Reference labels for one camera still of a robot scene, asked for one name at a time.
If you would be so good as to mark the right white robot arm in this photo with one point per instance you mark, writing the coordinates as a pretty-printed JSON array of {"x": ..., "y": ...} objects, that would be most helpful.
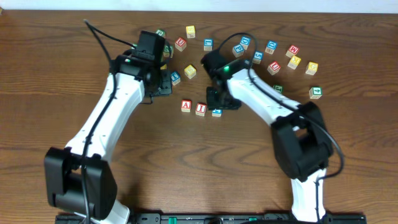
[{"x": 302, "y": 145}]

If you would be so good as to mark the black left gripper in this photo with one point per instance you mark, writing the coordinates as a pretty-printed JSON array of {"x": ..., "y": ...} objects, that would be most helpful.
[{"x": 166, "y": 88}]

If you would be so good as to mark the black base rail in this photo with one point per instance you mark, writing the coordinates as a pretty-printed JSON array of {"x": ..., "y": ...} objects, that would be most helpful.
[{"x": 284, "y": 217}]

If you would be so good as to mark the green Z wooden block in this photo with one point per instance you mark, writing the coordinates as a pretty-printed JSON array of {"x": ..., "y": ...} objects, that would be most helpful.
[{"x": 168, "y": 51}]

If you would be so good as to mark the blue d wooden block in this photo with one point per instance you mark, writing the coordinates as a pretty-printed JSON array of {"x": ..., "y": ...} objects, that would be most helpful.
[
  {"x": 244, "y": 42},
  {"x": 271, "y": 47}
]

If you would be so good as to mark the blue 5 wooden block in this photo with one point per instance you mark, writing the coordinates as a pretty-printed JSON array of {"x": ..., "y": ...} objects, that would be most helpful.
[{"x": 258, "y": 56}]

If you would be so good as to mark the yellow ladybug wooden block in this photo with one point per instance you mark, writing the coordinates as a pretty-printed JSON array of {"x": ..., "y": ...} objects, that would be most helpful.
[{"x": 190, "y": 71}]

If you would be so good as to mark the yellow X wooden block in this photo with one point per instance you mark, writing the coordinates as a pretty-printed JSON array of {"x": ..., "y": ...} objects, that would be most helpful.
[{"x": 294, "y": 62}]

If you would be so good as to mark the yellow S wooden block top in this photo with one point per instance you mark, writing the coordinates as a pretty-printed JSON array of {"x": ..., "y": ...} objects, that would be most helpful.
[{"x": 190, "y": 31}]

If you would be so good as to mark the red M wooden block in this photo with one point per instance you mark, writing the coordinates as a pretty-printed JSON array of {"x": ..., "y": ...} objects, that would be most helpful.
[{"x": 292, "y": 51}]

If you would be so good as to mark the green j wooden block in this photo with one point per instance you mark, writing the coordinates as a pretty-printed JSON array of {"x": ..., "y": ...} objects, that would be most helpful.
[
  {"x": 278, "y": 88},
  {"x": 161, "y": 33}
]

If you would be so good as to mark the red u wooden block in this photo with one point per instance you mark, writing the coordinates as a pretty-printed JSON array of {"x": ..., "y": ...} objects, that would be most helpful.
[
  {"x": 180, "y": 44},
  {"x": 273, "y": 68}
]

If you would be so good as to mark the yellow G wooden block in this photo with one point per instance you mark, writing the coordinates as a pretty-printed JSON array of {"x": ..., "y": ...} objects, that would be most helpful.
[{"x": 311, "y": 68}]

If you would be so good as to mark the red U wooden block left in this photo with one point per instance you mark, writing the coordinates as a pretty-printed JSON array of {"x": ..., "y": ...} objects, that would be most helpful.
[{"x": 180, "y": 44}]

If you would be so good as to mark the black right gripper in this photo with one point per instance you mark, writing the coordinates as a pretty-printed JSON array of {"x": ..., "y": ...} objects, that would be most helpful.
[{"x": 212, "y": 104}]

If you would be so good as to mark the green 4 wooden block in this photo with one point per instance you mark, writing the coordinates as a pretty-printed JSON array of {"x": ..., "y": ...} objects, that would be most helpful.
[{"x": 315, "y": 92}]

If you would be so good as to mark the blue L wooden block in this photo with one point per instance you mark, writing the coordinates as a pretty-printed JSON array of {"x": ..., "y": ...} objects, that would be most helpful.
[{"x": 208, "y": 44}]

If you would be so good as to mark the blue P wooden block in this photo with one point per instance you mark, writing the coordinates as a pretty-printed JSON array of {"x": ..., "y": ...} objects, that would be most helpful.
[{"x": 238, "y": 50}]

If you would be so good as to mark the blue D wooden block left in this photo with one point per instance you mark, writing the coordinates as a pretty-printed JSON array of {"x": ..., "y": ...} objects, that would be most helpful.
[{"x": 244, "y": 42}]

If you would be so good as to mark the green J wooden block right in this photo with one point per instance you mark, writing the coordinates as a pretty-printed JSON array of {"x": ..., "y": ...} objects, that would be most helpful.
[{"x": 278, "y": 88}]

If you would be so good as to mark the blue D wooden block right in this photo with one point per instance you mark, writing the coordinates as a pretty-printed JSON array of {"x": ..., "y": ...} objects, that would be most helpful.
[{"x": 271, "y": 47}]

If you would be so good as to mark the blue T wooden block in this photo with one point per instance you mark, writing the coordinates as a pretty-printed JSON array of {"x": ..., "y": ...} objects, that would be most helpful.
[{"x": 175, "y": 78}]

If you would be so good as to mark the red U wooden block right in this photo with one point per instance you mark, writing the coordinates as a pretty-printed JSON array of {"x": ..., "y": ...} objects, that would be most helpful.
[{"x": 273, "y": 68}]

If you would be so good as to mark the red I wooden block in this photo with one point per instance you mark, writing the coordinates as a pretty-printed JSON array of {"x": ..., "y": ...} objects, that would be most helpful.
[{"x": 200, "y": 109}]

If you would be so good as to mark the green J wooden block top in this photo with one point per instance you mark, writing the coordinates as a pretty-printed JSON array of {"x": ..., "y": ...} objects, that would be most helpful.
[{"x": 161, "y": 33}]

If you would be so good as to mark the red A wooden block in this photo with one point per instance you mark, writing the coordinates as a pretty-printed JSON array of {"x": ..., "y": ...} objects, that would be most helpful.
[{"x": 186, "y": 106}]

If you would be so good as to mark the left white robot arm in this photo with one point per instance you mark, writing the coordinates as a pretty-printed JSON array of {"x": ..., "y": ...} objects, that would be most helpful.
[{"x": 78, "y": 177}]

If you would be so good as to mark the blue 2 wooden block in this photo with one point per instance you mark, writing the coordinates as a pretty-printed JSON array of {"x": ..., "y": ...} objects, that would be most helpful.
[{"x": 217, "y": 113}]

